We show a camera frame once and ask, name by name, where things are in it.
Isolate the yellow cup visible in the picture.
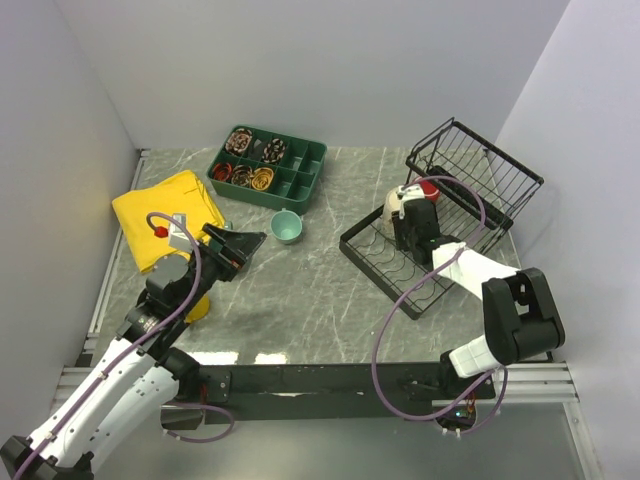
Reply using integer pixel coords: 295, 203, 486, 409
185, 295, 210, 324

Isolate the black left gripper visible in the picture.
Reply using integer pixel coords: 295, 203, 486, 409
175, 222, 266, 317

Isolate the yellow folded cloth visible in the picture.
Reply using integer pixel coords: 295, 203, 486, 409
112, 170, 225, 273

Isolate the black white rolled tie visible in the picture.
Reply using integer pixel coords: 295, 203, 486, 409
261, 137, 287, 165

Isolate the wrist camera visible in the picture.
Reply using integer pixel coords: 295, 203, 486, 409
152, 213, 193, 253
396, 184, 425, 202

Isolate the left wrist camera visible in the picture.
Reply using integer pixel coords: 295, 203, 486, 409
152, 213, 193, 253

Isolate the mint green teacup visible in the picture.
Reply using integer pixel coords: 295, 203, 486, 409
270, 209, 303, 245

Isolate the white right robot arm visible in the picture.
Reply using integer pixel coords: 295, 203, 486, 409
383, 197, 566, 398

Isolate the yellow gold rolled tie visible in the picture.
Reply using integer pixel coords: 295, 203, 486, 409
250, 167, 275, 192

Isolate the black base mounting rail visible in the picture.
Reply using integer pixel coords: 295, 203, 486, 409
177, 362, 496, 421

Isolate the green divided organizer tray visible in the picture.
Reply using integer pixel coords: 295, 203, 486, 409
206, 125, 327, 215

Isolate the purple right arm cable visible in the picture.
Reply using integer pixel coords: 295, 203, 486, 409
372, 175, 509, 439

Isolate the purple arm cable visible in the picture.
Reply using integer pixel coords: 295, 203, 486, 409
9, 212, 236, 480
372, 175, 509, 439

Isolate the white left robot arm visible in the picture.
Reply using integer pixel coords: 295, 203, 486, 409
1, 224, 267, 479

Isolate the red enamel mug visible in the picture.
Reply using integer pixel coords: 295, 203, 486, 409
418, 180, 441, 204

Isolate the brown speckled rolled tie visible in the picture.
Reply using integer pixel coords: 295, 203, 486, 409
230, 165, 254, 188

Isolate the cream floral mug green inside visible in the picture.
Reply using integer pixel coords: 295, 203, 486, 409
381, 186, 404, 237

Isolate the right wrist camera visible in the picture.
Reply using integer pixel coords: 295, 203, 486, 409
396, 184, 425, 202

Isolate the black wire dish rack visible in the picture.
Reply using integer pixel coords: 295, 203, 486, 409
339, 118, 544, 320

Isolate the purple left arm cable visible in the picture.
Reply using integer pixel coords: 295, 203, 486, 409
9, 212, 236, 480

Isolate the orange black rolled tie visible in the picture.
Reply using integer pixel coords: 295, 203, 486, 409
211, 162, 233, 182

